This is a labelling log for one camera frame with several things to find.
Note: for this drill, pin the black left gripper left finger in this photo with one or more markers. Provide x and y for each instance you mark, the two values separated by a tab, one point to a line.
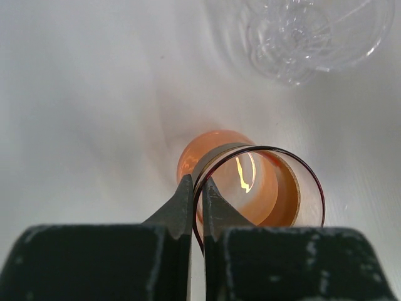
146	261

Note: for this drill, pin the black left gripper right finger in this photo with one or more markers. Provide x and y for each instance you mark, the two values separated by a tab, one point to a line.
245	262

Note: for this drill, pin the orange liquid glass beaker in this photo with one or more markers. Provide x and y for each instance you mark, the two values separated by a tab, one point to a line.
268	186

